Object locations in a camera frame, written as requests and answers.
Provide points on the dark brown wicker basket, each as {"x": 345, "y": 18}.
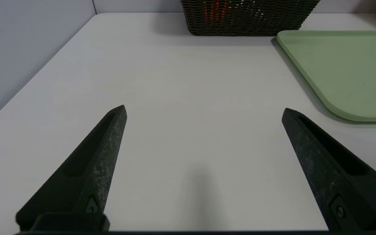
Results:
{"x": 250, "y": 23}

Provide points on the light green plastic tray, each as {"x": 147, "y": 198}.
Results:
{"x": 348, "y": 71}

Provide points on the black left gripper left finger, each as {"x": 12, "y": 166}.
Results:
{"x": 88, "y": 176}

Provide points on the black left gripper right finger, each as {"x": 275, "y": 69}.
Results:
{"x": 336, "y": 182}

